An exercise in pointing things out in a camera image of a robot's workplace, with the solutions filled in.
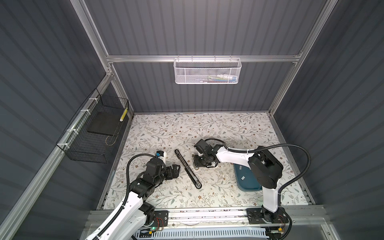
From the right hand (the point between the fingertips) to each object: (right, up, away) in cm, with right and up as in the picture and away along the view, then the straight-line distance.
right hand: (196, 166), depth 92 cm
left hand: (-12, +2, -11) cm, 17 cm away
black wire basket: (-51, +22, -20) cm, 59 cm away
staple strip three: (+27, -5, -8) cm, 28 cm away
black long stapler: (-5, -2, -3) cm, 6 cm away
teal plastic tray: (+29, -6, -8) cm, 30 cm away
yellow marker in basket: (-40, +31, -11) cm, 52 cm away
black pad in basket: (-46, +27, -16) cm, 56 cm away
